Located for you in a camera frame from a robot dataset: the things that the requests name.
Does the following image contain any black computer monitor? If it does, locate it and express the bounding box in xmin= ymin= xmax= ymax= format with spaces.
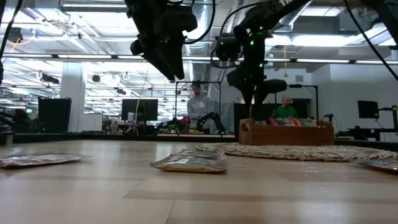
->
xmin=357 ymin=100 xmax=379 ymax=119
xmin=121 ymin=98 xmax=159 ymax=122

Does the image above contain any round woven placemat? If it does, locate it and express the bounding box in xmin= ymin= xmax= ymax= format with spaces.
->
xmin=195 ymin=142 xmax=398 ymax=162

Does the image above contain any person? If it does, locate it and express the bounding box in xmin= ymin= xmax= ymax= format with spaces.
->
xmin=9 ymin=108 xmax=41 ymax=133
xmin=270 ymin=95 xmax=299 ymax=119
xmin=185 ymin=81 xmax=218 ymax=134

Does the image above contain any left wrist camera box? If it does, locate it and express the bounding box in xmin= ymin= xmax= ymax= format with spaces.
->
xmin=154 ymin=5 xmax=198 ymax=34

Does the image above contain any black metal frame stand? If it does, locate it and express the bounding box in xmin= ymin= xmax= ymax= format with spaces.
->
xmin=175 ymin=80 xmax=223 ymax=134
xmin=274 ymin=83 xmax=320 ymax=125

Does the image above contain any white building column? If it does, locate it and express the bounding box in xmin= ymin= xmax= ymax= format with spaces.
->
xmin=60 ymin=62 xmax=86 ymax=133

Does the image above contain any black divider panel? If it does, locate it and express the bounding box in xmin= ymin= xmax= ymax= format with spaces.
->
xmin=233 ymin=102 xmax=312 ymax=125

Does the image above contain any long white light strip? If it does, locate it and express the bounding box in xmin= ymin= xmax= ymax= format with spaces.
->
xmin=0 ymin=53 xmax=398 ymax=65

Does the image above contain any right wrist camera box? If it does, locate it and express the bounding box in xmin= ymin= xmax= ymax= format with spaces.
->
xmin=216 ymin=34 xmax=243 ymax=62

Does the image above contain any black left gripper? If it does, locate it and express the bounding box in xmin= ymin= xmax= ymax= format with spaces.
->
xmin=124 ymin=0 xmax=187 ymax=81

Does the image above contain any black cabinet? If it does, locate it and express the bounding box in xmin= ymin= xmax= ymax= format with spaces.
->
xmin=37 ymin=97 xmax=73 ymax=134

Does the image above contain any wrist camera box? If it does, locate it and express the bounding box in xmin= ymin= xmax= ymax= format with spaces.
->
xmin=154 ymin=5 xmax=198 ymax=34
xmin=216 ymin=34 xmax=243 ymax=62

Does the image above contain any silver spiral air duct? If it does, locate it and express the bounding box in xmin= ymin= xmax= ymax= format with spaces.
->
xmin=276 ymin=0 xmax=313 ymax=27
xmin=183 ymin=0 xmax=216 ymax=82

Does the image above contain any wooden divided tea box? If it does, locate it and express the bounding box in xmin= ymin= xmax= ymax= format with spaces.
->
xmin=238 ymin=117 xmax=335 ymax=146

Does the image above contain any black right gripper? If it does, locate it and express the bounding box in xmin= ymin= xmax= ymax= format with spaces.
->
xmin=226 ymin=26 xmax=287 ymax=121

